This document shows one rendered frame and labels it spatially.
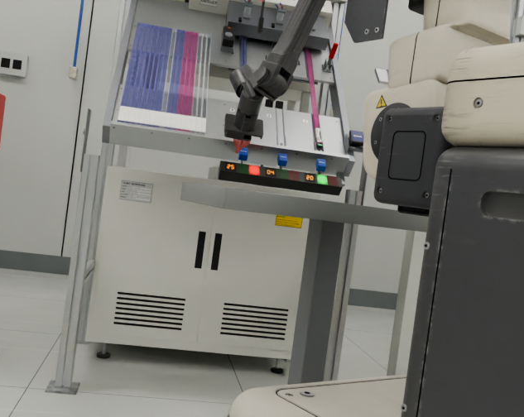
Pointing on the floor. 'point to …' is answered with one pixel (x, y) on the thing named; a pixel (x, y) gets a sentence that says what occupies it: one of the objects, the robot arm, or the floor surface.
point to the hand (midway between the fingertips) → (237, 149)
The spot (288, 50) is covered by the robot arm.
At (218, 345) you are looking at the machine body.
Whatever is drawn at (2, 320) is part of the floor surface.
